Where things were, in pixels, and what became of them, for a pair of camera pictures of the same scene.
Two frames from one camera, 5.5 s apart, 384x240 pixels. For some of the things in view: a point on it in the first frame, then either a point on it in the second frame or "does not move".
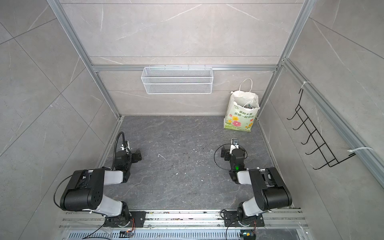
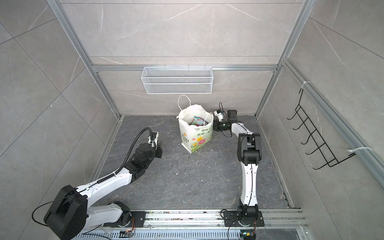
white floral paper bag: [241, 109] -> [196, 124]
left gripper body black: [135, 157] -> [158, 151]
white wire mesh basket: [178, 80] does not move
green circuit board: [248, 234] does not move
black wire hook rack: [330, 159] does not move
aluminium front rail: [272, 218] does not move
